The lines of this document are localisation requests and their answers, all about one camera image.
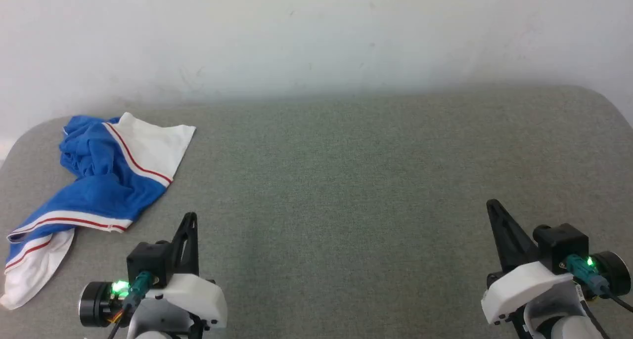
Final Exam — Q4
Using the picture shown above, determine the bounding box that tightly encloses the blue white red-striped shirt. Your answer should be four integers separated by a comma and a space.
0, 112, 196, 311

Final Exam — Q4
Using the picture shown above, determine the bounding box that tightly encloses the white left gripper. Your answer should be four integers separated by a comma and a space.
127, 212, 228, 339

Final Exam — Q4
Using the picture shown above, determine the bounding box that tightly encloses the teal-plug left camera cable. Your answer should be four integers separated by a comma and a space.
106, 271, 153, 339

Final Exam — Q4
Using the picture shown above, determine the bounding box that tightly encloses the teal-plug right camera cable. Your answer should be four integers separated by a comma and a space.
565, 254, 633, 339

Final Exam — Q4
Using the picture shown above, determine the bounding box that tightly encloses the teal-plug camera cable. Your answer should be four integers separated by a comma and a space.
106, 271, 153, 339
565, 254, 633, 339

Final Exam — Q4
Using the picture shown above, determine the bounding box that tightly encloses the grey fabric sofa cushion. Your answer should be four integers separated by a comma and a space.
0, 85, 633, 339

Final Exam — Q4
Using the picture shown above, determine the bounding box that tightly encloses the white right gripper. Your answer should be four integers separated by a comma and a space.
481, 199, 577, 339

